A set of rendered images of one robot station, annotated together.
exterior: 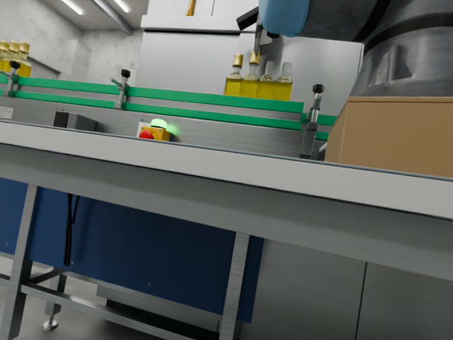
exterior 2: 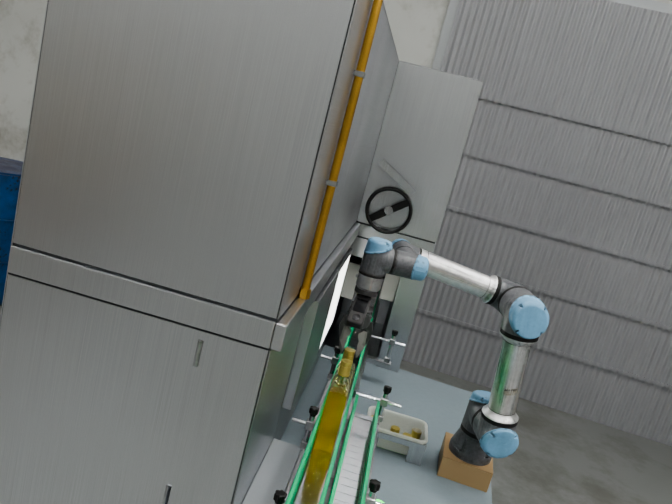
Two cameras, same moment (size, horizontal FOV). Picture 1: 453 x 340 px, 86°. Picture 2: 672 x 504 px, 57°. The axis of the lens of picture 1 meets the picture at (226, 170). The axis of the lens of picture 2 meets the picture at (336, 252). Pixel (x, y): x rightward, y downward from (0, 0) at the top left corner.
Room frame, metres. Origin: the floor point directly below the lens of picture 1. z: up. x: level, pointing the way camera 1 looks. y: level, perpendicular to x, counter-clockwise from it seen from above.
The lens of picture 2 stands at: (1.18, 1.72, 1.82)
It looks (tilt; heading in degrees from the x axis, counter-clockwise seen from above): 12 degrees down; 263
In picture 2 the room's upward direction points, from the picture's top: 15 degrees clockwise
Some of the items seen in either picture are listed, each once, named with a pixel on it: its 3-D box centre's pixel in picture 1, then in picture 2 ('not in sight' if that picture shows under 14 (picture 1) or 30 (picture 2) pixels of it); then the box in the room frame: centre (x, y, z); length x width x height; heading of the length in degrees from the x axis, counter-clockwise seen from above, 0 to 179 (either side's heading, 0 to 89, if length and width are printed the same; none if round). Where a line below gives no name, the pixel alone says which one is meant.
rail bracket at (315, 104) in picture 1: (313, 110); (376, 401); (0.68, -0.22, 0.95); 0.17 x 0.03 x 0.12; 168
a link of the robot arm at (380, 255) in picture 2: not in sight; (376, 257); (0.84, -0.05, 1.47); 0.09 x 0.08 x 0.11; 0
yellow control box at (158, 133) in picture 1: (155, 142); not in sight; (0.70, 0.22, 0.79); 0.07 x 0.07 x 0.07; 78
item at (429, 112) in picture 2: not in sight; (413, 167); (0.52, -1.40, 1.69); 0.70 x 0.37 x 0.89; 78
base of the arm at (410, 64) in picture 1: (412, 81); (473, 440); (0.31, -0.22, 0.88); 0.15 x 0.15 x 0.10
